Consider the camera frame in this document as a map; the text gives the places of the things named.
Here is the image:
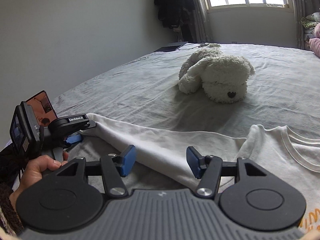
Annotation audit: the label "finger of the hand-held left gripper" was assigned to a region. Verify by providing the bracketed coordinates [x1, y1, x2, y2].
[79, 120, 97, 131]
[64, 134, 83, 147]

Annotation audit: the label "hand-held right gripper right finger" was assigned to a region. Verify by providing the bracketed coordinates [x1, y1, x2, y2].
[186, 146, 265, 198]

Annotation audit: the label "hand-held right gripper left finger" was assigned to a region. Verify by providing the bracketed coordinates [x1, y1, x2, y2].
[56, 145, 137, 197]

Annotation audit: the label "white bear print sweatshirt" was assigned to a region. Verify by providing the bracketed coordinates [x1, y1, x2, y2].
[79, 113, 320, 235]

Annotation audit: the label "hanging dark clothes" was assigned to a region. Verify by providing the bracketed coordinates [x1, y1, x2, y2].
[153, 0, 198, 43]

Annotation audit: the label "person's left hand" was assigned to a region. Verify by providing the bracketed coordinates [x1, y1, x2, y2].
[9, 151, 69, 207]

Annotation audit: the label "white plush dog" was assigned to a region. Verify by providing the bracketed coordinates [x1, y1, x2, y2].
[178, 43, 256, 104]

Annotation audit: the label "dark laptop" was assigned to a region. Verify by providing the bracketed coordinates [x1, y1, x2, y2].
[154, 41, 188, 53]

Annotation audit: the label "patterned grey curtain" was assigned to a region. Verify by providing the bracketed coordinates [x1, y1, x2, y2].
[287, 0, 307, 49]
[186, 0, 209, 43]

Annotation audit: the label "folded pink quilt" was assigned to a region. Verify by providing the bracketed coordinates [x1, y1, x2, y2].
[309, 22, 320, 57]

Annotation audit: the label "floral cloth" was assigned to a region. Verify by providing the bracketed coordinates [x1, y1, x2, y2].
[300, 12, 320, 40]

